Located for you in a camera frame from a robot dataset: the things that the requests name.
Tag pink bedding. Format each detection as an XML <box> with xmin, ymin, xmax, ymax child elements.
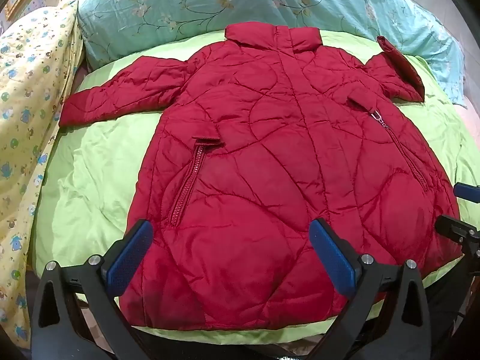
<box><xmin>458</xmin><ymin>94</ymin><xmax>480</xmax><ymax>140</ymax></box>

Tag yellow printed blanket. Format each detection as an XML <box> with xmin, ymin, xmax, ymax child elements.
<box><xmin>0</xmin><ymin>0</ymin><xmax>85</xmax><ymax>350</ymax></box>

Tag teal floral quilt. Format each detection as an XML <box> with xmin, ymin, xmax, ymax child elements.
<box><xmin>77</xmin><ymin>0</ymin><xmax>466</xmax><ymax>106</ymax></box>

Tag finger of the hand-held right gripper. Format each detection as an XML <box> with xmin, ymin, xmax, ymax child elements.
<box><xmin>453</xmin><ymin>182</ymin><xmax>480</xmax><ymax>199</ymax></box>
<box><xmin>435</xmin><ymin>214</ymin><xmax>480</xmax><ymax>259</ymax></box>

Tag light green bed sheet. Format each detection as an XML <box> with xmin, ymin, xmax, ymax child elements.
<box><xmin>32</xmin><ymin>29</ymin><xmax>480</xmax><ymax>346</ymax></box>

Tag red quilted jacket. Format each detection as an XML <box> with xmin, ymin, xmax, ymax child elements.
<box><xmin>59</xmin><ymin>23</ymin><xmax>463</xmax><ymax>332</ymax></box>

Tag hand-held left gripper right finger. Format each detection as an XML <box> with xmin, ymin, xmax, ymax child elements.
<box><xmin>309</xmin><ymin>217</ymin><xmax>433</xmax><ymax>360</ymax></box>

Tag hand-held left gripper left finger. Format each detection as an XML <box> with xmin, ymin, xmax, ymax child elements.
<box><xmin>31</xmin><ymin>219</ymin><xmax>154</xmax><ymax>360</ymax></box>

